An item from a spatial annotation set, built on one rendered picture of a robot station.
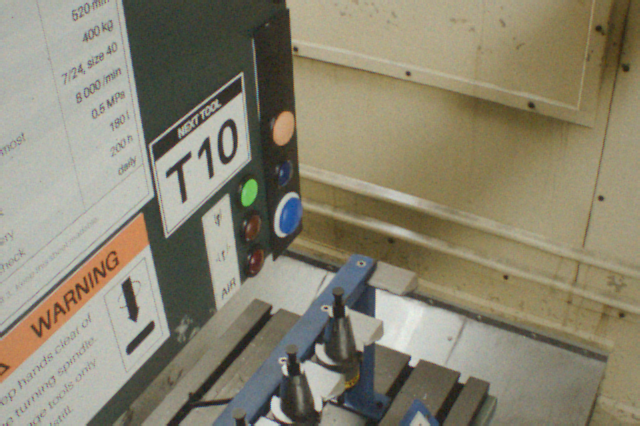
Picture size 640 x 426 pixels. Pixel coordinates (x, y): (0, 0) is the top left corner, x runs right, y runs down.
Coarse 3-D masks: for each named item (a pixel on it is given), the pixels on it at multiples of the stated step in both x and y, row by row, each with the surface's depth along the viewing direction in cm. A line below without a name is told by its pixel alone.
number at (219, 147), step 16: (224, 112) 53; (208, 128) 52; (224, 128) 53; (240, 128) 55; (192, 144) 51; (208, 144) 52; (224, 144) 54; (240, 144) 56; (208, 160) 53; (224, 160) 55; (208, 176) 53
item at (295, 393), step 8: (304, 368) 94; (288, 376) 94; (296, 376) 93; (304, 376) 94; (288, 384) 94; (296, 384) 94; (304, 384) 95; (280, 392) 96; (288, 392) 95; (296, 392) 95; (304, 392) 95; (280, 400) 97; (288, 400) 96; (296, 400) 95; (304, 400) 96; (312, 400) 97; (280, 408) 97; (288, 408) 96; (296, 408) 96; (304, 408) 96; (312, 408) 97; (288, 416) 97; (296, 416) 97; (304, 416) 97
